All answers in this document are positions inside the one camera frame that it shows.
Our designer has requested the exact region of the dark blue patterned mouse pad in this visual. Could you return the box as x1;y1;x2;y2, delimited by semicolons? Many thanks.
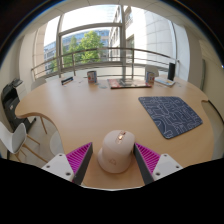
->
138;96;204;140

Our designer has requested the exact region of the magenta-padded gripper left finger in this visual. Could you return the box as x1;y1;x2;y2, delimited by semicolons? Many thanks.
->
41;142;94;186

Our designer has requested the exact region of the white printed drink can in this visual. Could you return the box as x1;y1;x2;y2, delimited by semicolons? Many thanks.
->
86;70;98;84

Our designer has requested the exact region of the white chair with wooden legs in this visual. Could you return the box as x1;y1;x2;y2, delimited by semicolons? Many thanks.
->
0;120;49;164

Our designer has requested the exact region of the black printer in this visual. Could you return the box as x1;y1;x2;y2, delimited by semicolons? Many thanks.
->
0;78;38;134

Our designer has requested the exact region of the black cylindrical speaker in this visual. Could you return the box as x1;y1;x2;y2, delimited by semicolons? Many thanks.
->
167;62;176;82

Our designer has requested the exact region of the small blue and white box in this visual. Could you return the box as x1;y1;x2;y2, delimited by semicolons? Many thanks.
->
60;76;75;86

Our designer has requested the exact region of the red and blue magazine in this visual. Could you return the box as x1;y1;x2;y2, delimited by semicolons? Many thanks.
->
106;78;153;90

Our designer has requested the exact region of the light blue book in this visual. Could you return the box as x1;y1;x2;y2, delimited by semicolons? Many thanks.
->
154;77;176;88

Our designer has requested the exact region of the metal balcony railing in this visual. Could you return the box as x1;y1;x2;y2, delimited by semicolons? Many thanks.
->
30;47;181;81

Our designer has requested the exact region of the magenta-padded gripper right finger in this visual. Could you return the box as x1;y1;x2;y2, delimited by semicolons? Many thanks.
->
133;142;184;186

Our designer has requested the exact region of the beige computer mouse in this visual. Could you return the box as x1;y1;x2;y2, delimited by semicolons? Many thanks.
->
97;129;136;175

